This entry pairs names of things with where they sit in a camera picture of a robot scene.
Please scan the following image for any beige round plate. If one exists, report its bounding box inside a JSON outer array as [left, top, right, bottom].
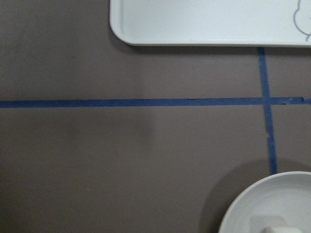
[[219, 171, 311, 233]]

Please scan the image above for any white bear tray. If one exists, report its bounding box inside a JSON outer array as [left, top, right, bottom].
[[109, 0, 311, 48]]

